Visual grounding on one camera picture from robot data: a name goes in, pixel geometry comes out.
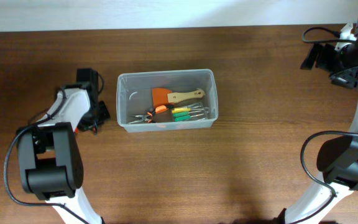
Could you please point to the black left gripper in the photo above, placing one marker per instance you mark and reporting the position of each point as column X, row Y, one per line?
column 101, row 111

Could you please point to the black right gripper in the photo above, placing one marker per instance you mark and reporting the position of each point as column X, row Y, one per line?
column 322, row 56

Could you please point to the orange-black long-nose pliers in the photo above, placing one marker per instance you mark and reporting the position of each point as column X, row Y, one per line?
column 149, row 116

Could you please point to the orange scraper with wooden handle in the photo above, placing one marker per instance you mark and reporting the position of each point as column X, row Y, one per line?
column 163, row 96

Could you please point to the clear case of screwdrivers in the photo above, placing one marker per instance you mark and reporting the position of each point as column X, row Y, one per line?
column 192, row 112

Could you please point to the small red-handled cutting pliers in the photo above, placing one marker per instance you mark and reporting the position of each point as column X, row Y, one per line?
column 83, row 127

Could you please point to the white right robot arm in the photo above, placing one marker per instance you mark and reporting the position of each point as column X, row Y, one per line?
column 329, row 158

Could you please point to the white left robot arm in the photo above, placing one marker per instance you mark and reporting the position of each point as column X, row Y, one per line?
column 50, row 165

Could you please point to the clear plastic container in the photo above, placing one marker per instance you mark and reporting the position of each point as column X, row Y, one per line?
column 134, row 97

